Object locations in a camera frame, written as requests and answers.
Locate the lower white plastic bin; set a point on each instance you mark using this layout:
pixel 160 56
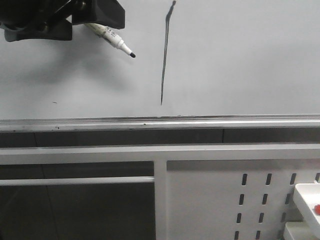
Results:
pixel 298 231

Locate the small red object in bin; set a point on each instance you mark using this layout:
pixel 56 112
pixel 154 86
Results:
pixel 317 209

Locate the white plastic bin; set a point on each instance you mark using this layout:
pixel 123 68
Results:
pixel 306 196
pixel 298 231

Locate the large whiteboard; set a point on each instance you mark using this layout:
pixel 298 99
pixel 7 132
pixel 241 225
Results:
pixel 199 63

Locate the white metal pegboard rack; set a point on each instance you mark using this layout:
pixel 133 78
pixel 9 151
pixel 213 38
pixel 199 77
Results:
pixel 162 192

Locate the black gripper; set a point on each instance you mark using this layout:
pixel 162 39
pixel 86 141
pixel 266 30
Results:
pixel 46 19

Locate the white whiteboard marker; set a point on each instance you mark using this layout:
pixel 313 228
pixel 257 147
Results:
pixel 108 34

